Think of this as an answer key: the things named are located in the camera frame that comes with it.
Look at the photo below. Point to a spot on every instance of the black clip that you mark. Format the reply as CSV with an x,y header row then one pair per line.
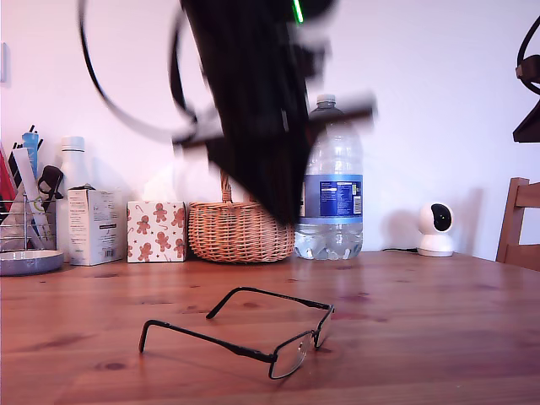
x,y
50,177

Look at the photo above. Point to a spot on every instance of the white printed carton box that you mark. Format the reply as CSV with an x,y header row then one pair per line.
x,y
93,228

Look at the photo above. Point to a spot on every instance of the black thin-framed glasses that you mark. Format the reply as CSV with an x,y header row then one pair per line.
x,y
289,358

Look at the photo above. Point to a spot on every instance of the small white round camera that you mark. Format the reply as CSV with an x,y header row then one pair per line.
x,y
434,240

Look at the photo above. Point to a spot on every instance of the white tissue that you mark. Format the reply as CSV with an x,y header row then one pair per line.
x,y
160,190

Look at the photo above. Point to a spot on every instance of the white bottle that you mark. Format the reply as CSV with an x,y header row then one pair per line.
x,y
73,164

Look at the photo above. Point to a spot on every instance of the brown wooden chair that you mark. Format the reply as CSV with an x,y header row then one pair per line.
x,y
512,223

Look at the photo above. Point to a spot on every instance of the red flat item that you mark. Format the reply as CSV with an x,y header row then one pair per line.
x,y
5,181

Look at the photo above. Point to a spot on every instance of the large clear water bottle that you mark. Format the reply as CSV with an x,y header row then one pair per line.
x,y
333,198

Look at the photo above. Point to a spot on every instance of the grey round plate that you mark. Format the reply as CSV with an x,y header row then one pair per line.
x,y
29,263

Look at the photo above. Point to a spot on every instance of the gingerbread print tissue box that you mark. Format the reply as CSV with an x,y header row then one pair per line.
x,y
156,232

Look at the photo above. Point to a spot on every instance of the pale wall plate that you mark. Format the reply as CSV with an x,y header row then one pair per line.
x,y
2,63

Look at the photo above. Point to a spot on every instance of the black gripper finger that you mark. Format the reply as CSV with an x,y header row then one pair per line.
x,y
291,169
531,128
253,177

